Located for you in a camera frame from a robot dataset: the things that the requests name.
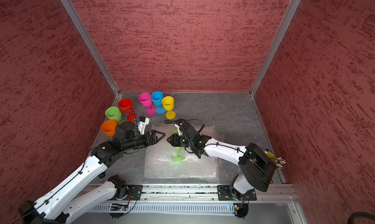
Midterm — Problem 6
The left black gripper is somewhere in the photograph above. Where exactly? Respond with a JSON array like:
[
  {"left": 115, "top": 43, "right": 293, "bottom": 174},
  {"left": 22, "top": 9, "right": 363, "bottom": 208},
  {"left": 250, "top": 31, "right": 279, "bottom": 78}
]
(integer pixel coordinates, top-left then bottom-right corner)
[{"left": 123, "top": 130, "right": 166, "bottom": 151}]

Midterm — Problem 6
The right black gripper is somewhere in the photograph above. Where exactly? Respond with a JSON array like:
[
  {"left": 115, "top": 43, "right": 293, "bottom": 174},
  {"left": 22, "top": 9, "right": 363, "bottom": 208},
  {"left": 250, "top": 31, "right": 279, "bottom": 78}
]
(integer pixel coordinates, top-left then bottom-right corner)
[{"left": 167, "top": 133, "right": 194, "bottom": 146}]

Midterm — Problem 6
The light green glass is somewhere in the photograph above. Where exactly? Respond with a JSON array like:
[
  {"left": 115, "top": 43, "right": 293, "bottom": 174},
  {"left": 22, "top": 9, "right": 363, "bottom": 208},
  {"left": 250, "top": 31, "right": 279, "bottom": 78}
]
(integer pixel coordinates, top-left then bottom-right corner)
[{"left": 171, "top": 130, "right": 185, "bottom": 162}]

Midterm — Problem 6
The yellow glass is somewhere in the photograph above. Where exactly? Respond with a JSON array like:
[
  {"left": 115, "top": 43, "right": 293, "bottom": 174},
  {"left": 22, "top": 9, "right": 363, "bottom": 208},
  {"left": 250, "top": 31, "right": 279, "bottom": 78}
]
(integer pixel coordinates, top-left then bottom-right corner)
[{"left": 162, "top": 96, "right": 176, "bottom": 119}]

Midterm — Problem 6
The pink glass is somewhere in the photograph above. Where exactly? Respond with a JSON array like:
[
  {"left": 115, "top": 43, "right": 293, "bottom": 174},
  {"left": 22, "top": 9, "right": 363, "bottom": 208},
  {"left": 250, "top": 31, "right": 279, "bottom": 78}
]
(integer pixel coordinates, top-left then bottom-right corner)
[{"left": 138, "top": 93, "right": 156, "bottom": 115}]

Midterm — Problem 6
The blue glass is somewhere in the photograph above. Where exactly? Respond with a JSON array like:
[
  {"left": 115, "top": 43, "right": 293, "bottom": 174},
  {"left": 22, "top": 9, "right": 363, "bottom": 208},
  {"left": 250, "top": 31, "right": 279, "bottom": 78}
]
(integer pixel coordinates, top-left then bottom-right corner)
[{"left": 151, "top": 91, "right": 165, "bottom": 114}]

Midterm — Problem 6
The red wine glass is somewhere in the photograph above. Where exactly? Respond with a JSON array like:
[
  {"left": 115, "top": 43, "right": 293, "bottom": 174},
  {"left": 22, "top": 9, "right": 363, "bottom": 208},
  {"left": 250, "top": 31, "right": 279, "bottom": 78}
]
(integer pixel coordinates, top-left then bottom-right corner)
[{"left": 118, "top": 99, "right": 137, "bottom": 121}]

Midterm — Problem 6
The orange glass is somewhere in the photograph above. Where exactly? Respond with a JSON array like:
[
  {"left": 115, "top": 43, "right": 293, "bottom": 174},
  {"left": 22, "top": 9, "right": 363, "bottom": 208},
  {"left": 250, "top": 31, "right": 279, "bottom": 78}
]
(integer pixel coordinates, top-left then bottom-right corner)
[{"left": 101, "top": 120, "right": 117, "bottom": 137}]

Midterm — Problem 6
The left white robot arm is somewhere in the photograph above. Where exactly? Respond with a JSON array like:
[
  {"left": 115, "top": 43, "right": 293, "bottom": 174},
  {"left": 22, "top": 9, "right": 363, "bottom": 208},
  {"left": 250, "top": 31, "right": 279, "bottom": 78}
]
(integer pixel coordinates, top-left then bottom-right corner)
[{"left": 19, "top": 121, "right": 166, "bottom": 224}]

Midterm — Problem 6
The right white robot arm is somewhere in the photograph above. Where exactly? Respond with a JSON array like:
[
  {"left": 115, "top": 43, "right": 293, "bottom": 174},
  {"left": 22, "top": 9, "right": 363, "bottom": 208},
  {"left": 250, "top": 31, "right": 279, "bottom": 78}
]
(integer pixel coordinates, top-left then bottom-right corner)
[{"left": 164, "top": 119, "right": 276, "bottom": 194}]

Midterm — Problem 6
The yellow cup with pens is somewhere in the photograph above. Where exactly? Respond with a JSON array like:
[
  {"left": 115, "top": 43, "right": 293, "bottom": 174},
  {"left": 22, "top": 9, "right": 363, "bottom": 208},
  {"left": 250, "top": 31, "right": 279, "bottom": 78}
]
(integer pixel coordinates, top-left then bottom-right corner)
[{"left": 263, "top": 149, "right": 286, "bottom": 168}]

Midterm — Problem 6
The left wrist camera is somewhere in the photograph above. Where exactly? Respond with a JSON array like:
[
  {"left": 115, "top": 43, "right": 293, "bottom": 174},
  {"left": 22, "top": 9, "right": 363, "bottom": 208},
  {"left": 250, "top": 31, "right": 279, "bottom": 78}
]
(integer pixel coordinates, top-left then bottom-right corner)
[{"left": 137, "top": 116, "right": 150, "bottom": 135}]

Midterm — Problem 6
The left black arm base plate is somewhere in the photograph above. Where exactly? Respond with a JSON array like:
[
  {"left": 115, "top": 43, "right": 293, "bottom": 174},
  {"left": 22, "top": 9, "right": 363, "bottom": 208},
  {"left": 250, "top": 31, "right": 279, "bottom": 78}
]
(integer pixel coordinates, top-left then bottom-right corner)
[{"left": 117, "top": 185, "right": 143, "bottom": 201}]

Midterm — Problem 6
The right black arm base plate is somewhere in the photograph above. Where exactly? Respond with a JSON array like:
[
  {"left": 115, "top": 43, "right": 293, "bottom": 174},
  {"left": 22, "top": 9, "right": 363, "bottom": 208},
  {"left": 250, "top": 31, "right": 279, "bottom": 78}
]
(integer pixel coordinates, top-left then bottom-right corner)
[{"left": 217, "top": 185, "right": 257, "bottom": 201}]

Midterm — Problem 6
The white perforated cable duct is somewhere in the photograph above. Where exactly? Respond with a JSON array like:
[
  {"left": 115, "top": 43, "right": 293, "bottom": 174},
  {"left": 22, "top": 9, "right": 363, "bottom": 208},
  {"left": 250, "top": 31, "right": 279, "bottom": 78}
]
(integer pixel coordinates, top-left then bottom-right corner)
[{"left": 88, "top": 202, "right": 235, "bottom": 216}]

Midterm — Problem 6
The aluminium front rail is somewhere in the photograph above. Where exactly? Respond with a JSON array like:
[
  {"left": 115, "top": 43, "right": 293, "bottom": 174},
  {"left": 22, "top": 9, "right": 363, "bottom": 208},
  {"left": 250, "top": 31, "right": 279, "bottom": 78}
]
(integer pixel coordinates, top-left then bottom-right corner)
[{"left": 76, "top": 182, "right": 299, "bottom": 203}]

